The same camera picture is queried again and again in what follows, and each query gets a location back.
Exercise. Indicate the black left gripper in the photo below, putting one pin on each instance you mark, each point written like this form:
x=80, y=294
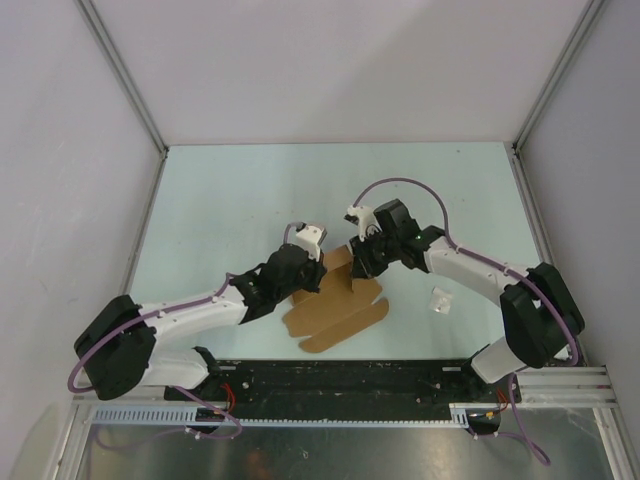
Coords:
x=318, y=270

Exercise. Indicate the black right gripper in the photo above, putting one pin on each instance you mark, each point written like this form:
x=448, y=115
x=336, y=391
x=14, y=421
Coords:
x=362, y=266

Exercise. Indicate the brown cardboard box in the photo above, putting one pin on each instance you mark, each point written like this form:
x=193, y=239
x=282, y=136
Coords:
x=343, y=308

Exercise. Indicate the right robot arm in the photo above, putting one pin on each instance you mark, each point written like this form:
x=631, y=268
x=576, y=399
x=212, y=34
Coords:
x=540, y=317

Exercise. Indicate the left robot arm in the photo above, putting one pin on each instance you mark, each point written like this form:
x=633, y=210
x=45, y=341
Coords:
x=127, y=345

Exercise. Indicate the small white plastic piece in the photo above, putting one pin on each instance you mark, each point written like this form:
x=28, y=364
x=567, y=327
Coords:
x=440, y=301

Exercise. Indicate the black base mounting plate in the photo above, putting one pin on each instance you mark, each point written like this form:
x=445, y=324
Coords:
x=347, y=409

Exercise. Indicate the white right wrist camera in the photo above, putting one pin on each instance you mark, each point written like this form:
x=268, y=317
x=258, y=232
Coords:
x=364, y=219

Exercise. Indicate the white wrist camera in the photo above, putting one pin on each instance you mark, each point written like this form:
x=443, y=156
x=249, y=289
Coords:
x=310, y=238
x=364, y=219

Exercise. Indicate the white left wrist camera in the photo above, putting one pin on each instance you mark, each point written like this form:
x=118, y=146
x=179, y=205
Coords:
x=310, y=238

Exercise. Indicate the left aluminium corner post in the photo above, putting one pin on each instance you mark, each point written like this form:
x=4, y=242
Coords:
x=110, y=51

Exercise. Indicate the aluminium corner post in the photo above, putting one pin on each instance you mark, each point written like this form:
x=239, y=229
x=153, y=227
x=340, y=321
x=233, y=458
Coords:
x=580, y=33
x=110, y=51

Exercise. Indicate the right aluminium corner post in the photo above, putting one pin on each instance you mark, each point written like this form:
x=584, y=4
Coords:
x=580, y=33

